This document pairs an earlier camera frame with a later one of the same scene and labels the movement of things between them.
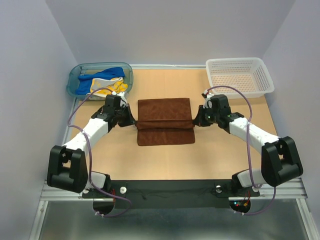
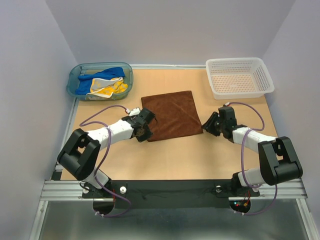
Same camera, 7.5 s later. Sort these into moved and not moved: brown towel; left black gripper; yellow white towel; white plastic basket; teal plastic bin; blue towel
Moved: left black gripper; brown towel
Not moved: white plastic basket; yellow white towel; teal plastic bin; blue towel
